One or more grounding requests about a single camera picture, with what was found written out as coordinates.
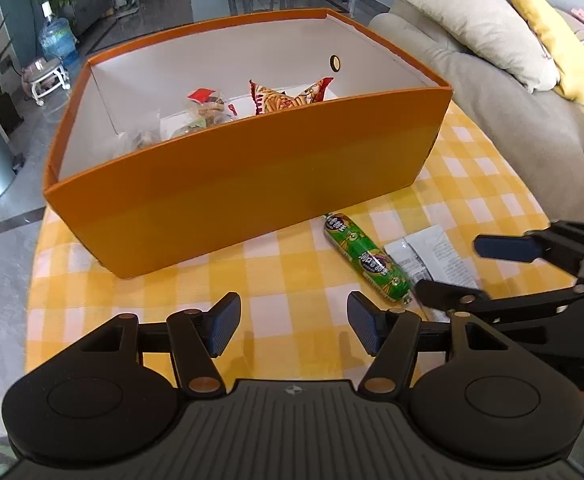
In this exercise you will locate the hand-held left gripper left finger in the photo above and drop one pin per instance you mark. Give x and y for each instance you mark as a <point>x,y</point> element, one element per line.
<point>222,325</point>

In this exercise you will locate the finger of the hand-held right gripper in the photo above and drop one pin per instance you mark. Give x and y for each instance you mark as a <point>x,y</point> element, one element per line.
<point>446,292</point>
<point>506,248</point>

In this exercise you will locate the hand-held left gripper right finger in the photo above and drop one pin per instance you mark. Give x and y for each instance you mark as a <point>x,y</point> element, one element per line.
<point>364,327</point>

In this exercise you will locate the white snack packet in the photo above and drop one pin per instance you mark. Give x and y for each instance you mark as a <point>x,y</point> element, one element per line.
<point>431,255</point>

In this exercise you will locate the green sausage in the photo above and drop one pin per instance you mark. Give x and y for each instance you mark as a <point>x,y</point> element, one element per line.
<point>366,257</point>

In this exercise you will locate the orange cardboard box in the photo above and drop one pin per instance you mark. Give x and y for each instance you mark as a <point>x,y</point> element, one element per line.
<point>247,195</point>

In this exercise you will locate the clear snack bag red label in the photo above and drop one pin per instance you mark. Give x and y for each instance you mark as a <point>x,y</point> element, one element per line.
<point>212,110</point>

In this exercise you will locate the red stick snack packet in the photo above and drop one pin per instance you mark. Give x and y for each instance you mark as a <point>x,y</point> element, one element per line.
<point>282,102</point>

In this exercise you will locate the yellow checkered tablecloth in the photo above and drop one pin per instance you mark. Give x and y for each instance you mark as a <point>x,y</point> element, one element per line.
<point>297,280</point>

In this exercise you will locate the beige sofa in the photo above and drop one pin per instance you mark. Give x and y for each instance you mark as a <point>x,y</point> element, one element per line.
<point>521,125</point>

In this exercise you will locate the yellow cushion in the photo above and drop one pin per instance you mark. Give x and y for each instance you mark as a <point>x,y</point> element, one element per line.
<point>556,40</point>

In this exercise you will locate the beige cushion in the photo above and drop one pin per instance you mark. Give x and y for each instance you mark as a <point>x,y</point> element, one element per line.
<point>486,35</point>

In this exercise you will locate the small white stool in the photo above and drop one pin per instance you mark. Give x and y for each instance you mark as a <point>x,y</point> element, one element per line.
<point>47,77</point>

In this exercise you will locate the blue water bottle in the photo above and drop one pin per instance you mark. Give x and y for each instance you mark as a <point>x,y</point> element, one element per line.
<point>58,40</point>

